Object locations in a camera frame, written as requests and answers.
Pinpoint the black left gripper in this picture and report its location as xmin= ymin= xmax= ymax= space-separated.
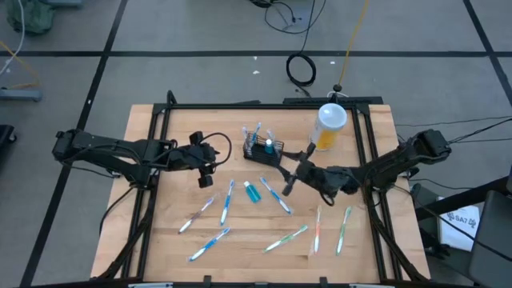
xmin=170 ymin=131 xmax=221 ymax=189

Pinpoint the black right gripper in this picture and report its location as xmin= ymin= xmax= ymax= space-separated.
xmin=277 ymin=142 xmax=359 ymax=197

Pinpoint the black wire rack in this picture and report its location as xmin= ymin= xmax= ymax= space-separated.
xmin=242 ymin=131 xmax=286 ymax=168

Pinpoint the white toothbrush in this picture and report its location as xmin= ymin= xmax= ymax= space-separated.
xmin=178 ymin=196 xmax=216 ymax=235

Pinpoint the orange toothbrush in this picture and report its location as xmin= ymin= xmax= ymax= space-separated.
xmin=310 ymin=204 xmax=323 ymax=256

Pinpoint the green toothbrush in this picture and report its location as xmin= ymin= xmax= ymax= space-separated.
xmin=334 ymin=205 xmax=353 ymax=257
xmin=262 ymin=223 xmax=310 ymax=254

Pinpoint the white yellow-label wipes canister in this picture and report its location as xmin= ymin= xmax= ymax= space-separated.
xmin=308 ymin=102 xmax=348 ymax=152

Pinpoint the black metal bar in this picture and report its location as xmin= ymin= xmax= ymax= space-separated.
xmin=414 ymin=175 xmax=512 ymax=221

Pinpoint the white labelled box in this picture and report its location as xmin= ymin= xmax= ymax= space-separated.
xmin=438 ymin=195 xmax=481 ymax=252

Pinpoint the grey metal base bar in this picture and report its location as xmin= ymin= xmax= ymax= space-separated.
xmin=0 ymin=88 xmax=43 ymax=102

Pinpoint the grey flat plate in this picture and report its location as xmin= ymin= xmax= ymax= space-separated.
xmin=42 ymin=0 xmax=84 ymax=9

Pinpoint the green fabric bag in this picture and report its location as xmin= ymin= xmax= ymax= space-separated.
xmin=6 ymin=0 xmax=56 ymax=35

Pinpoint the black metal table frame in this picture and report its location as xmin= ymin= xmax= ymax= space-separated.
xmin=95 ymin=90 xmax=429 ymax=283

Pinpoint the black coiled cable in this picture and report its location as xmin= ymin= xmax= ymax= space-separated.
xmin=285 ymin=0 xmax=318 ymax=98

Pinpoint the yellow hanging cable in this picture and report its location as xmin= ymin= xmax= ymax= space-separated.
xmin=338 ymin=0 xmax=370 ymax=87

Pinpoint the thin black floor cable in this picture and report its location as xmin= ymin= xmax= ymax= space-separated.
xmin=250 ymin=0 xmax=327 ymax=35

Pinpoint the yellow floor cable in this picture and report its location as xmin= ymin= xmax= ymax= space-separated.
xmin=0 ymin=39 xmax=41 ymax=90

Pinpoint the white floor cable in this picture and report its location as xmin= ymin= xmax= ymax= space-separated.
xmin=0 ymin=0 xmax=26 ymax=77

